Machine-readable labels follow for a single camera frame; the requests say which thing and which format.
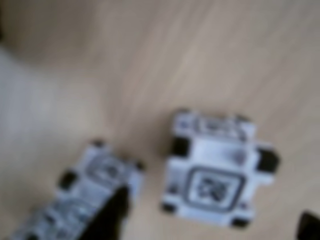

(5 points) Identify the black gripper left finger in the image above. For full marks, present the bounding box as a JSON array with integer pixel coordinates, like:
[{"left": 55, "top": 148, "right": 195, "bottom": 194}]
[{"left": 82, "top": 186, "right": 131, "bottom": 240}]

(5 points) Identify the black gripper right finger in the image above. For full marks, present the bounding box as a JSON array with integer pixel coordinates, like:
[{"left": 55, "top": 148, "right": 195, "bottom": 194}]
[{"left": 296, "top": 211, "right": 320, "bottom": 240}]

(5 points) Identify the white cube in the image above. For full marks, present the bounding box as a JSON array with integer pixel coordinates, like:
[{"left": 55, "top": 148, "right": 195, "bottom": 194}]
[
  {"left": 159, "top": 108, "right": 281, "bottom": 229},
  {"left": 9, "top": 138, "right": 146, "bottom": 240}
]

